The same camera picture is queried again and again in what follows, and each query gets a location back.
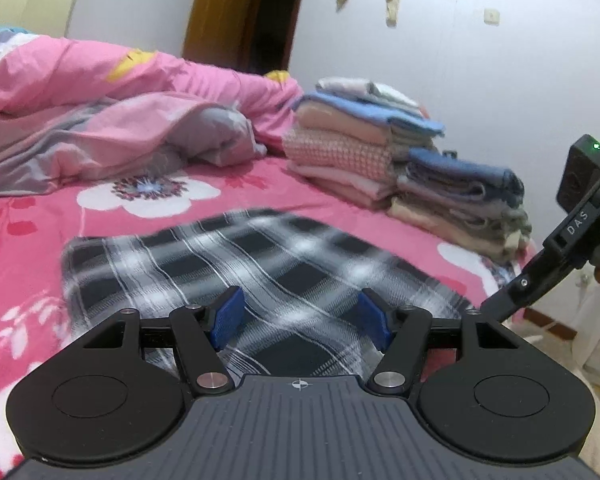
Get pink floral bed blanket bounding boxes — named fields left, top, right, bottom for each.
left=0, top=157, right=526, bottom=478

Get black white plaid pants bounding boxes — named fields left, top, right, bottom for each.
left=61, top=209, right=468, bottom=378

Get folded blue grey clothes stack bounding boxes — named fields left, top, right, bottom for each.
left=388, top=148, right=532, bottom=263

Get brown wooden door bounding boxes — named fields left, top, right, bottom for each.
left=182, top=0, right=301, bottom=75

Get pink blue patterned duvet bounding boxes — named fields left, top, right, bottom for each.
left=0, top=29, right=302, bottom=196

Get beige blue folded bedding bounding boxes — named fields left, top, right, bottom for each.
left=283, top=76, right=444, bottom=210

